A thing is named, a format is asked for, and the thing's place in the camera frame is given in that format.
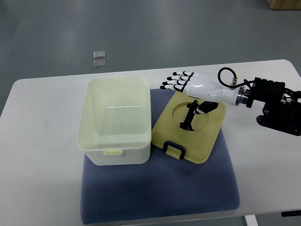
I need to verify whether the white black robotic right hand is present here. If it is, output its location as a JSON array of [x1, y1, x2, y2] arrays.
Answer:
[[160, 71, 244, 114]]

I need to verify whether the yellow box lid with handle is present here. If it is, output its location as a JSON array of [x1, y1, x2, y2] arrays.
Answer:
[[151, 92, 226, 164]]

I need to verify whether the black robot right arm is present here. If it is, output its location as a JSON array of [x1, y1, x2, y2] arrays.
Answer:
[[217, 67, 301, 136]]

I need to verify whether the white storage box base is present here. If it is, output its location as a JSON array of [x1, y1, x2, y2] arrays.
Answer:
[[77, 77, 151, 166]]

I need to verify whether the brown cardboard box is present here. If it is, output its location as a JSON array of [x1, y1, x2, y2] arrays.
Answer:
[[266, 0, 301, 10]]

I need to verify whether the blue grey fabric cushion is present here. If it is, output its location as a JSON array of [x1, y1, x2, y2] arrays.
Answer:
[[80, 88, 241, 225]]

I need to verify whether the upper metal floor plate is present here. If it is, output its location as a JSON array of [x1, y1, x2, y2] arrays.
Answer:
[[93, 50, 106, 59]]

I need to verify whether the black table bracket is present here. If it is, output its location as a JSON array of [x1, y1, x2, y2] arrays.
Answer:
[[281, 210, 301, 217]]

